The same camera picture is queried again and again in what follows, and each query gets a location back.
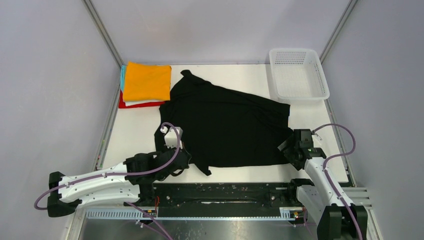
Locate folded orange t shirt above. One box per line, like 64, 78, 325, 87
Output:
122, 61, 172, 102

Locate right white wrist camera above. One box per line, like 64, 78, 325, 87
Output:
311, 129, 323, 142

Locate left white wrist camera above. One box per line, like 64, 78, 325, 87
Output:
159, 126, 183, 149

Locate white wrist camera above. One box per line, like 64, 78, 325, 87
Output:
311, 129, 323, 142
159, 126, 183, 149

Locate aluminium frame rail right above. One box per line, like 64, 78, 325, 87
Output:
319, 0, 360, 64

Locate black t shirt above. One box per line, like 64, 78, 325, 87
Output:
159, 69, 293, 176

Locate white slotted cable duct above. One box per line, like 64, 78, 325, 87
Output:
85, 207, 299, 222

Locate white plastic basket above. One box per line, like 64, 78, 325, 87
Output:
268, 48, 330, 105

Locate folded cyan t shirt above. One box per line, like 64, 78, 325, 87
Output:
119, 65, 127, 93

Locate aluminium frame rail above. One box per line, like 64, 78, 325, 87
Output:
319, 0, 360, 64
82, 0, 124, 68

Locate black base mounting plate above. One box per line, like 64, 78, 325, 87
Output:
134, 178, 302, 218

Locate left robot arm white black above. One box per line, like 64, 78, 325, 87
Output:
46, 148, 192, 218

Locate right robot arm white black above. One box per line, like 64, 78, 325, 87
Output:
278, 129, 368, 240

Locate folded red t shirt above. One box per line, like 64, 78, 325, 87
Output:
118, 91, 165, 109

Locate aluminium frame rail left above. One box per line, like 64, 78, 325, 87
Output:
82, 0, 124, 68

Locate folded white t shirt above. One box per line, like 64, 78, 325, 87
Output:
124, 99, 163, 104

